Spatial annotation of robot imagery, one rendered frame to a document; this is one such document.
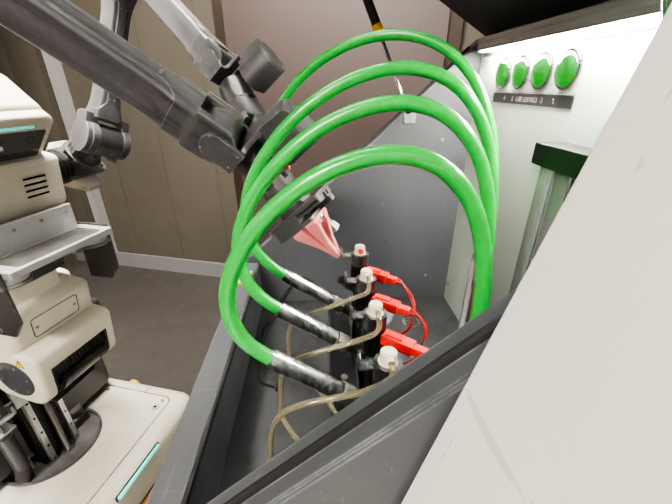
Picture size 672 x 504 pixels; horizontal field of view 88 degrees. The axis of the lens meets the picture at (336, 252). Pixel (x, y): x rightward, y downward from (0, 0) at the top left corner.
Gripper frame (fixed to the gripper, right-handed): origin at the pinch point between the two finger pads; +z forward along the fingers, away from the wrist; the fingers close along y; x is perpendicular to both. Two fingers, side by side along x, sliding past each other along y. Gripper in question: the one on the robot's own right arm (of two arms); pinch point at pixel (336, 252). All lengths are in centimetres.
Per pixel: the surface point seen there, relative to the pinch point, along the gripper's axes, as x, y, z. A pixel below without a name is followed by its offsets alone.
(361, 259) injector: -0.7, 2.7, 3.2
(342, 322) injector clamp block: 1.1, -8.6, 11.3
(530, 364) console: -36.1, 19.7, 1.0
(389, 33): 6.7, 24.6, -18.8
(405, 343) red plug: -17.0, 6.7, 9.4
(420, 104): -15.3, 22.4, -9.7
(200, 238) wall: 171, -155, -32
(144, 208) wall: 172, -173, -77
